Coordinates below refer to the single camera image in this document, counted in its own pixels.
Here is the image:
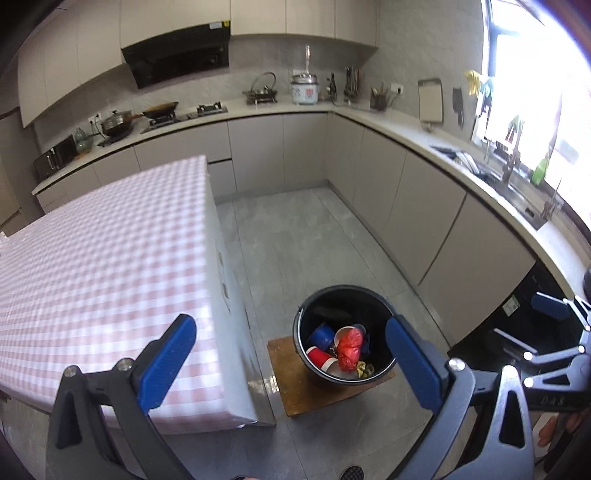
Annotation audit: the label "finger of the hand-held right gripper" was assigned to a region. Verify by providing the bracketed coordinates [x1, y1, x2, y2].
[531, 293, 591, 330]
[493, 328, 585, 366]

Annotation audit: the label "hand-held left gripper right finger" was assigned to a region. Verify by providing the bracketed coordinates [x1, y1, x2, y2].
[385, 315, 539, 480]

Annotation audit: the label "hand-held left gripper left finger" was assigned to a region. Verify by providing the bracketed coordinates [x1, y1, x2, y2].
[46, 314, 198, 480]

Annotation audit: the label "blue patterned paper cup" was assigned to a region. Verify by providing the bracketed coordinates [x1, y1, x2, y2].
[353, 323, 371, 356]

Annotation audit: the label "red plastic bag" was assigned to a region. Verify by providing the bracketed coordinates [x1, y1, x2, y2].
[336, 327, 365, 372]

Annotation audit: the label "red paper cup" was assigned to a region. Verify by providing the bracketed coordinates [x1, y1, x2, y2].
[305, 346, 340, 372]

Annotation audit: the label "blue round bowl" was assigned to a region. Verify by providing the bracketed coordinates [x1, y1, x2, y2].
[308, 323, 335, 349]

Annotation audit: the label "black plastic bucket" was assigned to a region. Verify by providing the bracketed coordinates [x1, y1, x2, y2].
[292, 285, 398, 383]

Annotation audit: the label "person's right hand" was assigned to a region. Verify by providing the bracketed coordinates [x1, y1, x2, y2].
[536, 411, 591, 446]

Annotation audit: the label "black built-in oven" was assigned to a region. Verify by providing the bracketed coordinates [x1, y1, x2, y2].
[448, 263, 591, 365]

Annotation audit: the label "white kitchen island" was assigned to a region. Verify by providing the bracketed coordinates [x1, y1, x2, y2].
[205, 157, 278, 428]

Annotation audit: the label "steel sink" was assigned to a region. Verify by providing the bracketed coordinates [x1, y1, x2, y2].
[480, 171, 548, 232]

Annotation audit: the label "brown wooden stool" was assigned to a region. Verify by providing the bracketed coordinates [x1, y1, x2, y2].
[267, 336, 398, 418]

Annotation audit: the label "pink checked tablecloth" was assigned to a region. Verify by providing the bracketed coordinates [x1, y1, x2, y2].
[0, 154, 259, 432]

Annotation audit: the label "steel faucet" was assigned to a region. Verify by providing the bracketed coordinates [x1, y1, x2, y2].
[501, 117, 525, 183]

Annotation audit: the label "beige base cabinets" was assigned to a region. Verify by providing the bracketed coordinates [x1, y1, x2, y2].
[32, 111, 568, 347]

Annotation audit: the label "black induction cooker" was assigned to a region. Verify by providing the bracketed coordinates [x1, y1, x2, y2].
[97, 129, 136, 147]

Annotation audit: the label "black microwave oven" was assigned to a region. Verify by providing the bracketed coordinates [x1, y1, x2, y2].
[33, 135, 77, 181]

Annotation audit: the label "grey cutting board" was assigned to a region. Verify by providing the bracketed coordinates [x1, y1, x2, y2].
[418, 78, 444, 125]

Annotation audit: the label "kitchen window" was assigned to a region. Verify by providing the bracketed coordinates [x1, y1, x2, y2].
[471, 0, 591, 222]

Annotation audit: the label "beige tall cabinet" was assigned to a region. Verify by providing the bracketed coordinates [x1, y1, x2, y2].
[0, 113, 28, 227]

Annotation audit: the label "black gas hob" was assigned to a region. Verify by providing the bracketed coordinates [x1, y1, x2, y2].
[141, 105, 229, 134]

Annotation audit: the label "black wok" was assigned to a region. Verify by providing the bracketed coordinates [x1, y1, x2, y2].
[141, 102, 179, 120]

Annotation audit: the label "dark utensil holder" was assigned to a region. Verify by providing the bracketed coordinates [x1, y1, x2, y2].
[369, 83, 389, 112]

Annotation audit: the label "white rice cooker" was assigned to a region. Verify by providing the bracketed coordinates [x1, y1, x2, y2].
[291, 73, 320, 106]

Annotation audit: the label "black range hood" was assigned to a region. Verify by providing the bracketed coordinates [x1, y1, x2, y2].
[121, 21, 232, 89]

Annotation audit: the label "black pot with arched handle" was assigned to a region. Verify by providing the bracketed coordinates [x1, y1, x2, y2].
[243, 71, 279, 99]

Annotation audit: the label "beige wall cabinets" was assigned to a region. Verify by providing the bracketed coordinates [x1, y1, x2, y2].
[16, 0, 379, 129]

